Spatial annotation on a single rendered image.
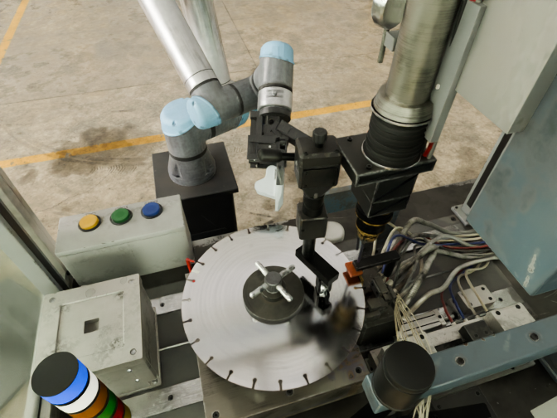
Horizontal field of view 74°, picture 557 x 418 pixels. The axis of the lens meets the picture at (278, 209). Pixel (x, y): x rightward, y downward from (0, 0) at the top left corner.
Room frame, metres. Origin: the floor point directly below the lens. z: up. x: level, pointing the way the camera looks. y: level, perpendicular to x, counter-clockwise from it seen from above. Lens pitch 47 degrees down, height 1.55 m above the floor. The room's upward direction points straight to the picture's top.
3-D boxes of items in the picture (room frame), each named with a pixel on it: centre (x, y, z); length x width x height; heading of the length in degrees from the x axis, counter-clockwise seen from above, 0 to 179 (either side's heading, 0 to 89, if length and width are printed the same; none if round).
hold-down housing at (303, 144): (0.39, -0.05, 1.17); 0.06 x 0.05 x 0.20; 97
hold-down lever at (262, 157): (0.41, -0.01, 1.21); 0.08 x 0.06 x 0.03; 106
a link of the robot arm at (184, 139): (0.92, 0.27, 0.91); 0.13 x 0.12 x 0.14; 128
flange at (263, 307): (0.34, 0.01, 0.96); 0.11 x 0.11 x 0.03
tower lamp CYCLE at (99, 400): (0.13, 0.23, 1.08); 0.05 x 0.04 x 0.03; 16
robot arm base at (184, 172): (0.91, 0.28, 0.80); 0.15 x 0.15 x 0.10
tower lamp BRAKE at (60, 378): (0.13, 0.23, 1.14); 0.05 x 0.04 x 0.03; 16
